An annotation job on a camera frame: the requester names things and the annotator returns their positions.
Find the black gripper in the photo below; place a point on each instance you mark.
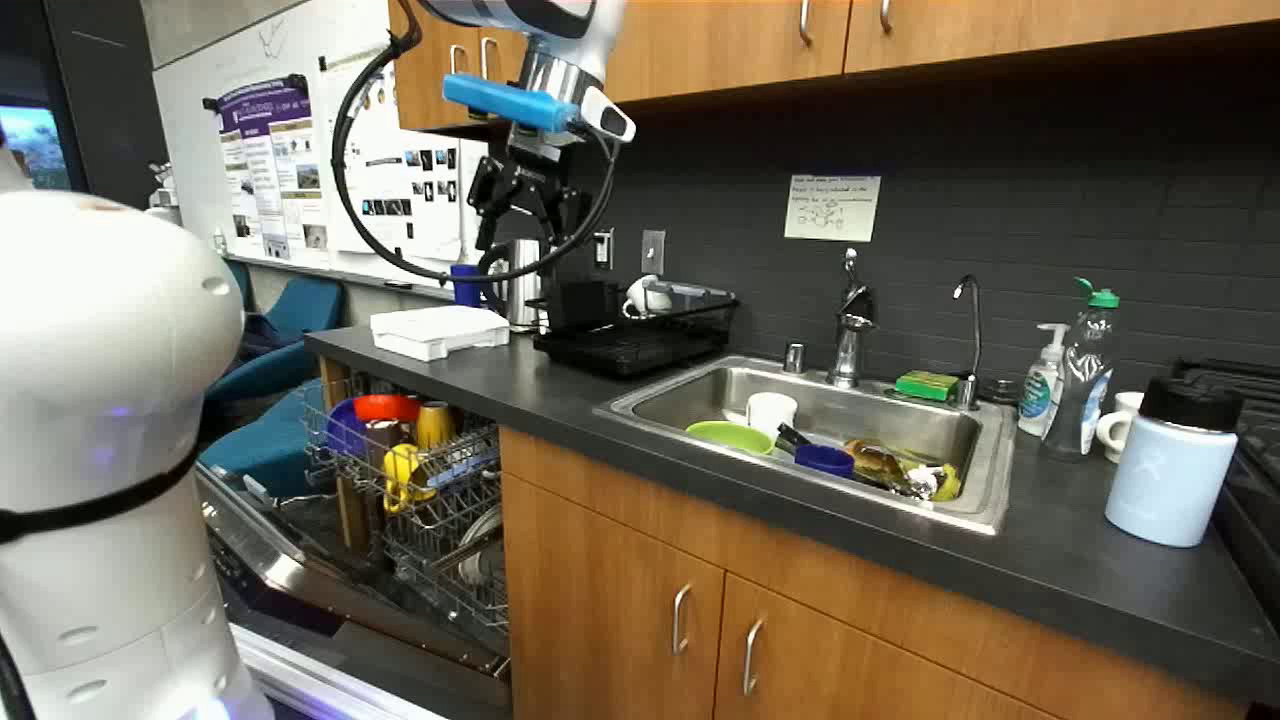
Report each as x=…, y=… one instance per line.
x=523, y=187

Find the stainless steel dishwasher door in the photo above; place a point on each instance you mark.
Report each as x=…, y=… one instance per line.
x=335, y=622

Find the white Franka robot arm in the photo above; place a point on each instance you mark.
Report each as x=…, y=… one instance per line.
x=107, y=402

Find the steel thermos bottle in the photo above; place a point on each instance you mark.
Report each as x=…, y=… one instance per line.
x=527, y=301

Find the blue cup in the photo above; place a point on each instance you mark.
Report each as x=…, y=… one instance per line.
x=465, y=285

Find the white flat box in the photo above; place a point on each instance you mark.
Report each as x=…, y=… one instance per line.
x=436, y=330

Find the white kitchen item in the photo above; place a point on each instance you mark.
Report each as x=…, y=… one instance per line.
x=646, y=298

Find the white poster with photos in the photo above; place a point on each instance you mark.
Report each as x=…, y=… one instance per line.
x=404, y=187

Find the black dish drying rack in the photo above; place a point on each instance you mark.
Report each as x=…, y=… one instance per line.
x=642, y=347

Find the yellow cup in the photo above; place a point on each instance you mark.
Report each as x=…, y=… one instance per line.
x=433, y=424

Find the red bowl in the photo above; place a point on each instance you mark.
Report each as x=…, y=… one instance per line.
x=385, y=406

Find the blue plate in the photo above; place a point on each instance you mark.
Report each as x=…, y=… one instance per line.
x=340, y=428

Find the yellow plastic utensil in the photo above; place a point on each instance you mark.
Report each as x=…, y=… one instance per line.
x=403, y=479

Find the purple headed poster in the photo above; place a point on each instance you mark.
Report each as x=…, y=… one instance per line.
x=270, y=166

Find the green plate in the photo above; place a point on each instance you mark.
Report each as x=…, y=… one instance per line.
x=727, y=436

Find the white cup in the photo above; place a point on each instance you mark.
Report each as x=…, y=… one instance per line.
x=768, y=408

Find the teal chair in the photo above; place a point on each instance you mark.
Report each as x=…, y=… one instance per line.
x=274, y=402

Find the white paper note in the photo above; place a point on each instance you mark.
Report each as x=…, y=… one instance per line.
x=833, y=209

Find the chrome kitchen faucet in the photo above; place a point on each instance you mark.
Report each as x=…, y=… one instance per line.
x=850, y=324

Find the wooden base cabinets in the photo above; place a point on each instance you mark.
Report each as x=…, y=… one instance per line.
x=603, y=601

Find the blue utensil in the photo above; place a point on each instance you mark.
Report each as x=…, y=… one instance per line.
x=817, y=457

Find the green sponge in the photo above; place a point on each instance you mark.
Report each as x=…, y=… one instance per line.
x=924, y=384

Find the yellow dishes pile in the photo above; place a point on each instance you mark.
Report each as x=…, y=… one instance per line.
x=904, y=474

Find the thin chrome water tap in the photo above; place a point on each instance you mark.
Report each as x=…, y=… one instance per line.
x=975, y=332

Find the stainless steel sink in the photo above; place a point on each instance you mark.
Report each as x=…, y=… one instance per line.
x=987, y=466

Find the clear soap pump bottle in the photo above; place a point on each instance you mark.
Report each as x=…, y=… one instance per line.
x=1040, y=395

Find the green capped dish soap bottle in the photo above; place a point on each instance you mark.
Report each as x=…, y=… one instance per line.
x=1089, y=375

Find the white mug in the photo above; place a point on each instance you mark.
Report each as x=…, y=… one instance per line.
x=1116, y=424

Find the wall power outlet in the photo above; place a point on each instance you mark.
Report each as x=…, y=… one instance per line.
x=653, y=249
x=605, y=247

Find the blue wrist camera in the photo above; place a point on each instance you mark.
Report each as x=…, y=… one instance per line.
x=512, y=102

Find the wooden wall cabinets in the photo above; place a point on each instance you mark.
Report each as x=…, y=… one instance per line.
x=1015, y=27

